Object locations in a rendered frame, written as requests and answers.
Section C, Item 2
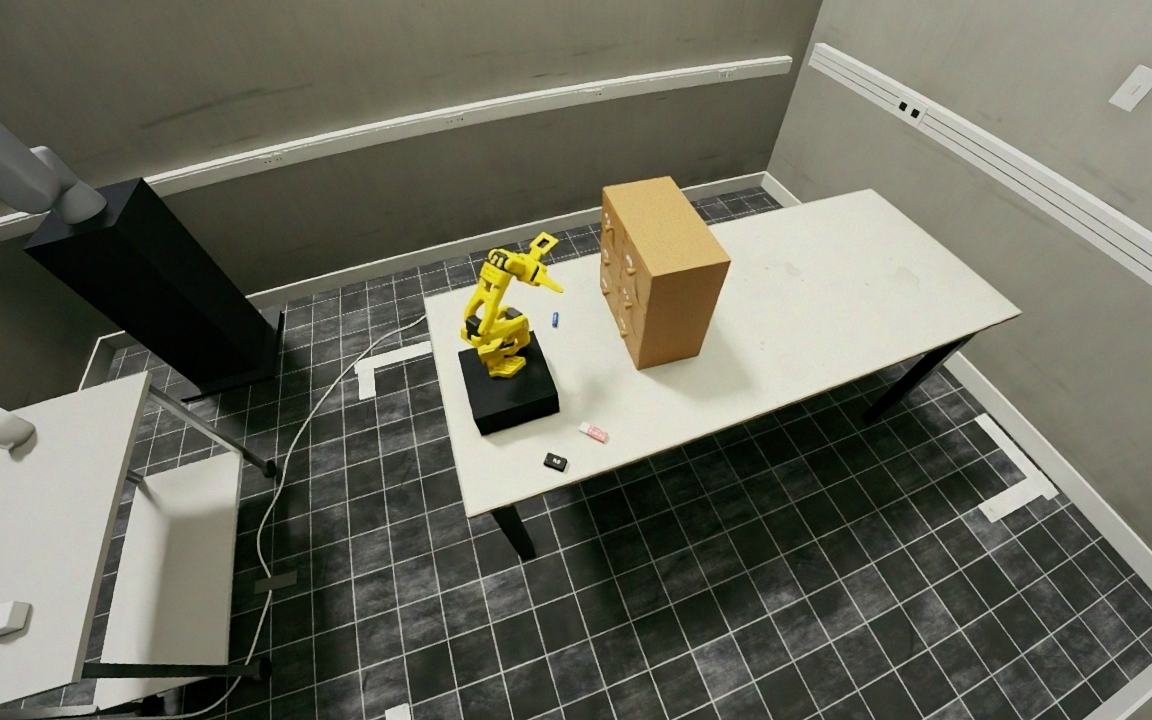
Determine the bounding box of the red and white eraser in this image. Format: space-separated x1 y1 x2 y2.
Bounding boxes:
579 420 608 444

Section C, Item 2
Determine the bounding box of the brown wooden chest of drawers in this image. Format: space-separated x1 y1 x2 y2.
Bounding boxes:
601 177 732 371

